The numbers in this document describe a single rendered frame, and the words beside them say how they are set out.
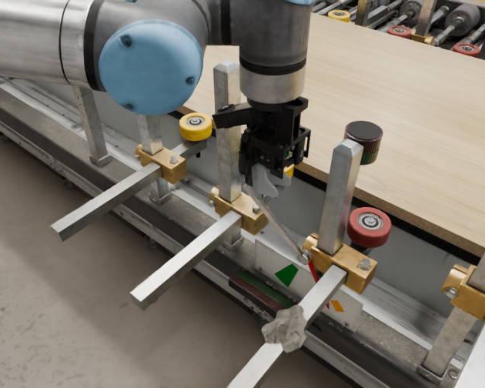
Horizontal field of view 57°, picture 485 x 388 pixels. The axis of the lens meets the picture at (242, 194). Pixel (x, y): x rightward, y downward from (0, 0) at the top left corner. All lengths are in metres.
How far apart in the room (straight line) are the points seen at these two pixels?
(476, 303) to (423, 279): 0.36
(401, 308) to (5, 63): 0.94
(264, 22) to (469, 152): 0.71
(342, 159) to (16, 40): 0.47
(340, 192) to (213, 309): 1.15
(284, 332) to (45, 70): 0.51
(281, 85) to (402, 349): 0.60
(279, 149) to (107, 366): 1.28
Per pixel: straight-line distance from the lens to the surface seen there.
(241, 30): 0.56
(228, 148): 0.86
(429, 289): 1.11
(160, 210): 1.18
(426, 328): 1.12
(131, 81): 0.44
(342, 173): 0.72
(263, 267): 1.00
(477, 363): 0.69
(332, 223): 0.80
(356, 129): 0.74
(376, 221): 0.89
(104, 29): 0.45
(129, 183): 1.04
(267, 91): 0.59
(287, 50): 0.57
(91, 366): 1.77
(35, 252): 2.19
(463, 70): 1.52
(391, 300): 1.13
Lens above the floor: 1.51
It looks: 42 degrees down
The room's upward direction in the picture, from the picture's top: straight up
